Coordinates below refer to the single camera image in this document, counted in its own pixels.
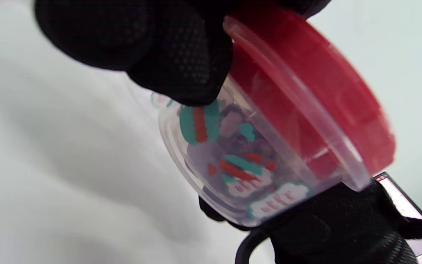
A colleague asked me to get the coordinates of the black camera cable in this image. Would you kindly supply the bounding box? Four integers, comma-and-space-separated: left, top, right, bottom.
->
234, 229, 274, 264

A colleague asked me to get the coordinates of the person's right hand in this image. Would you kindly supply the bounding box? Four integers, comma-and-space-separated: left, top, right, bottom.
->
198, 180, 418, 264

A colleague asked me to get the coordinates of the medium clear printed food container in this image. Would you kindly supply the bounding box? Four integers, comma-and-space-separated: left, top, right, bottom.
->
151, 16, 374, 228

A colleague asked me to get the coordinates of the person's left hand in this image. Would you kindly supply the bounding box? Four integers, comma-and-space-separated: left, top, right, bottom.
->
33, 0, 332, 107

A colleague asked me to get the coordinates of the medium red container lid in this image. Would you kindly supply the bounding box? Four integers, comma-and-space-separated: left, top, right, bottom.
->
223, 4, 396, 180

